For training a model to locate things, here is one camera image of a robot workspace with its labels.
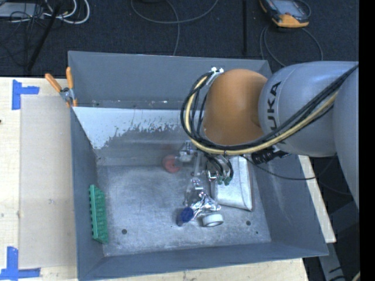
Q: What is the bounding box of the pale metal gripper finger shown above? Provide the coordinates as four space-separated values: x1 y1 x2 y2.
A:
175 141 196 165
185 179 206 207

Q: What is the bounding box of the crumpled silver foil wrapper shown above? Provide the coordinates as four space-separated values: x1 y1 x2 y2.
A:
190 192 222 218

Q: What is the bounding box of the blue round object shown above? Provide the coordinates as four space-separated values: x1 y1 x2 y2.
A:
175 206 195 227

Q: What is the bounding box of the white wedge-shaped packet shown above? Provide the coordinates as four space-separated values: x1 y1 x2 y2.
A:
216 155 254 213

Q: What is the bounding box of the white tape roll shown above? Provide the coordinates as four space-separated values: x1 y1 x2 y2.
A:
201 213 224 228

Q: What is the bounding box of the grey metal bin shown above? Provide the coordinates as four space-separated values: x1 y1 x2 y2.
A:
67 50 330 281

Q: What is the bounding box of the green flat block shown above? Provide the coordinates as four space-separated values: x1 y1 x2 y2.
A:
88 184 110 245

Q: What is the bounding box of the brown cardboard board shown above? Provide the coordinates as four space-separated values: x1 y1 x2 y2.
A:
18 94 77 270

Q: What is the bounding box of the red ring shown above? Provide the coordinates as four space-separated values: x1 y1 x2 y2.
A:
162 154 182 174

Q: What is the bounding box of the black cylinder on white bracket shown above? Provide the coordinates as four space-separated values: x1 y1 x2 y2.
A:
251 148 292 166

